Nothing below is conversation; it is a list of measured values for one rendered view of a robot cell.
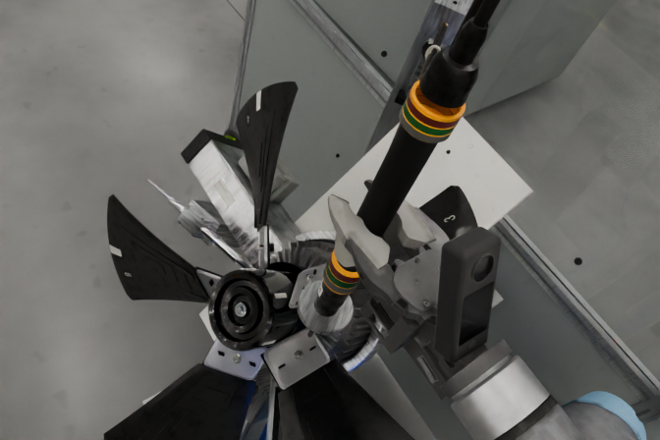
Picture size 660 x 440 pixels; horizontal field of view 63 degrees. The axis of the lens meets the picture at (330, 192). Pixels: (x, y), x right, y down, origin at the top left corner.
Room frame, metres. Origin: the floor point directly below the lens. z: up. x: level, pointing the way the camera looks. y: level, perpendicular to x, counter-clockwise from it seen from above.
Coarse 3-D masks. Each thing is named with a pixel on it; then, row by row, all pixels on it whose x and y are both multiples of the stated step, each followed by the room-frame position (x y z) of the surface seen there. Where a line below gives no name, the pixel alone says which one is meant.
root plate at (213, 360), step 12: (216, 348) 0.32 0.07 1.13; (228, 348) 0.33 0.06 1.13; (264, 348) 0.35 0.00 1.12; (204, 360) 0.30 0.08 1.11; (216, 360) 0.31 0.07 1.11; (228, 360) 0.32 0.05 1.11; (252, 360) 0.33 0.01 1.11; (228, 372) 0.31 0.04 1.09; (240, 372) 0.31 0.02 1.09; (252, 372) 0.32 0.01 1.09
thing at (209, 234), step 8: (152, 184) 0.62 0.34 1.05; (168, 200) 0.58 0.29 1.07; (176, 200) 0.59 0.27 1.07; (176, 208) 0.57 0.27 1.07; (200, 232) 0.53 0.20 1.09; (208, 232) 0.53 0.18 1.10; (208, 240) 0.52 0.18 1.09; (216, 240) 0.52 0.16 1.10; (224, 248) 0.51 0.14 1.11; (232, 248) 0.51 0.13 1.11; (232, 256) 0.50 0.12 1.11; (240, 256) 0.50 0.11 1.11; (240, 264) 0.49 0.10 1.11
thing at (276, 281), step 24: (288, 264) 0.47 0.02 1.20; (216, 288) 0.37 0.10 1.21; (240, 288) 0.38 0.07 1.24; (264, 288) 0.38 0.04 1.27; (288, 288) 0.41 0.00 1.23; (216, 312) 0.35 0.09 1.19; (264, 312) 0.35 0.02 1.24; (288, 312) 0.37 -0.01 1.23; (216, 336) 0.32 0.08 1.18; (240, 336) 0.33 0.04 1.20; (264, 336) 0.32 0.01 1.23; (288, 336) 0.36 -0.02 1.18
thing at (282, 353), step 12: (300, 336) 0.37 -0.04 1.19; (312, 336) 0.37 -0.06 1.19; (276, 348) 0.33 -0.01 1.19; (288, 348) 0.34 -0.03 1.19; (300, 348) 0.35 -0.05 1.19; (276, 360) 0.32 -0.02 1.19; (288, 360) 0.32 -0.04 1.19; (300, 360) 0.33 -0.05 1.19; (312, 360) 0.34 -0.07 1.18; (324, 360) 0.35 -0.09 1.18; (276, 372) 0.30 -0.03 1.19; (288, 372) 0.31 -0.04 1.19; (300, 372) 0.31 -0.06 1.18; (288, 384) 0.29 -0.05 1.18
